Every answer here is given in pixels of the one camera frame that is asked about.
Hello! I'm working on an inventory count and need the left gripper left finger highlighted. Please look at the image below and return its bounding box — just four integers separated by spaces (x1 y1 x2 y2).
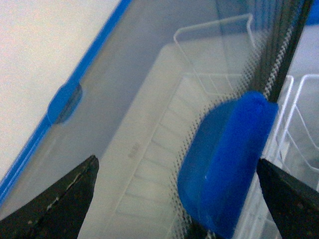
0 155 99 239

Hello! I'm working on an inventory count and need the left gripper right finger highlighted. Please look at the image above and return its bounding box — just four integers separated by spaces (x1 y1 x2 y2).
256 158 319 239

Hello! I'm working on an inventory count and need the blue lid handle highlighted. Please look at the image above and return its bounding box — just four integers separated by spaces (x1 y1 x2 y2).
177 91 279 239
47 82 82 124

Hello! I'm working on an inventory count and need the white wire freezer basket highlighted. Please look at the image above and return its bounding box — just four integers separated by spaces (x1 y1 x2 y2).
113 13 265 239

